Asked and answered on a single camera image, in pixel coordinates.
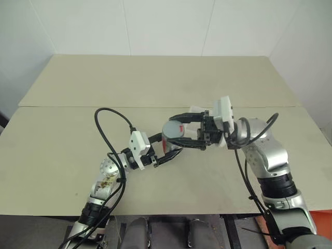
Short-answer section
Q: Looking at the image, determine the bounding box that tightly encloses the black metal frame bar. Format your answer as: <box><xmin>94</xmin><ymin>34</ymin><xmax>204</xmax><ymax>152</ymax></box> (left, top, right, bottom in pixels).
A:
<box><xmin>219</xmin><ymin>214</ymin><xmax>245</xmax><ymax>249</ymax></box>

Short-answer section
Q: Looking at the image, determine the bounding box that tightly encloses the grey jar lid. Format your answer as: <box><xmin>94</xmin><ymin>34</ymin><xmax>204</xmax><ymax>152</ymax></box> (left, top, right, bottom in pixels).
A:
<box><xmin>162</xmin><ymin>119</ymin><xmax>186</xmax><ymax>140</ymax></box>

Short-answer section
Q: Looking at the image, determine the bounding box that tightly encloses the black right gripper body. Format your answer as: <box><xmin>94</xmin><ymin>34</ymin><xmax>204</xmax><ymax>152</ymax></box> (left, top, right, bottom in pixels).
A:
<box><xmin>196</xmin><ymin>109</ymin><xmax>224</xmax><ymax>151</ymax></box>

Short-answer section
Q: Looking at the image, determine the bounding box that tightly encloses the silver jar with red label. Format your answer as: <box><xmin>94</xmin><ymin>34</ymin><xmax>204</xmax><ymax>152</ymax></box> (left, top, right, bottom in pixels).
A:
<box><xmin>162</xmin><ymin>134</ymin><xmax>183</xmax><ymax>155</ymax></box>

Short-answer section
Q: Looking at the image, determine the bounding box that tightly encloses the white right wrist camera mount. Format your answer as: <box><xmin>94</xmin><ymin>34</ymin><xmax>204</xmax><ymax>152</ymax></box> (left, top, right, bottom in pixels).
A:
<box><xmin>212</xmin><ymin>95</ymin><xmax>236</xmax><ymax>149</ymax></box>

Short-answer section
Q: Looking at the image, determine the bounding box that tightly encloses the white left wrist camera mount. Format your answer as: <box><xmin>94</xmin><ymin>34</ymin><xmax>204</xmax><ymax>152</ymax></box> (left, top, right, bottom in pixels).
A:
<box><xmin>128</xmin><ymin>131</ymin><xmax>152</xmax><ymax>171</ymax></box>

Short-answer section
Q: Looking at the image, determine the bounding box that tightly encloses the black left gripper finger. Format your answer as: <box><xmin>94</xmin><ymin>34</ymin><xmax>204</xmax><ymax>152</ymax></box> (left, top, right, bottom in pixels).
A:
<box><xmin>154</xmin><ymin>147</ymin><xmax>184</xmax><ymax>168</ymax></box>
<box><xmin>146</xmin><ymin>132</ymin><xmax>164</xmax><ymax>145</ymax></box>

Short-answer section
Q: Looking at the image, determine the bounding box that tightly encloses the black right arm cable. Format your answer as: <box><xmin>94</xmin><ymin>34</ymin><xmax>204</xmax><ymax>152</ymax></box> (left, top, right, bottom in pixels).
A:
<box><xmin>223</xmin><ymin>112</ymin><xmax>285</xmax><ymax>246</ymax></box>

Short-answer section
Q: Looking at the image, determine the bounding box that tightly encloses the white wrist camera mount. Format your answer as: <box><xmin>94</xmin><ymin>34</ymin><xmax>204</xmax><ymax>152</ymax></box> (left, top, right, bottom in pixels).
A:
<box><xmin>212</xmin><ymin>95</ymin><xmax>236</xmax><ymax>149</ymax></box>
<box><xmin>128</xmin><ymin>131</ymin><xmax>152</xmax><ymax>171</ymax></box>

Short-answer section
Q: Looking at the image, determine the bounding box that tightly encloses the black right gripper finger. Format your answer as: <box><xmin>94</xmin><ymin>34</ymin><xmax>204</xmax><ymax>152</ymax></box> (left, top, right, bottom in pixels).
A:
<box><xmin>167</xmin><ymin>137</ymin><xmax>202</xmax><ymax>151</ymax></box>
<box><xmin>168</xmin><ymin>111</ymin><xmax>205</xmax><ymax>125</ymax></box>

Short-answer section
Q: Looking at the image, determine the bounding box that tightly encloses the dark rounded shape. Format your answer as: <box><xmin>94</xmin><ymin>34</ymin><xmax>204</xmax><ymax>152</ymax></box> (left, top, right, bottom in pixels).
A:
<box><xmin>185</xmin><ymin>218</ymin><xmax>220</xmax><ymax>249</ymax></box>
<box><xmin>121</xmin><ymin>217</ymin><xmax>153</xmax><ymax>249</ymax></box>

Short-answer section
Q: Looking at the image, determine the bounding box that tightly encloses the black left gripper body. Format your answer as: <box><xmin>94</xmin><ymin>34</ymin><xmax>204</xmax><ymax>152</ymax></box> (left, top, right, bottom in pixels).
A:
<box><xmin>140</xmin><ymin>147</ymin><xmax>159</xmax><ymax>168</ymax></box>

